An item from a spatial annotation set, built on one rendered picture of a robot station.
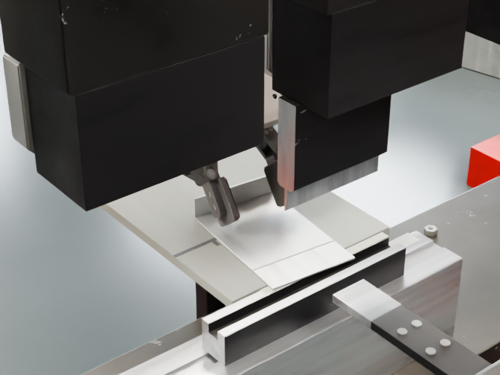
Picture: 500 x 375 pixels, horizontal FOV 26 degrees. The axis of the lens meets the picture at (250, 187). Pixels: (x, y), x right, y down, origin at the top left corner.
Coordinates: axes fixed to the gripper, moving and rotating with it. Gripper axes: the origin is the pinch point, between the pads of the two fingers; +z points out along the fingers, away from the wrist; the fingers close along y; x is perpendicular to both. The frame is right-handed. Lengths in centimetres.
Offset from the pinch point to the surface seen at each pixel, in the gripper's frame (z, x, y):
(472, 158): -2, 148, 144
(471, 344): 20.0, 0.1, 16.5
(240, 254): 4.7, -1.4, -3.9
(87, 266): -9, 170, 38
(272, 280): 7.7, -5.0, -3.7
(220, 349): 11.3, -6.4, -10.8
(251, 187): -1.0, 3.2, 1.8
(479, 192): 6.8, 15.8, 36.3
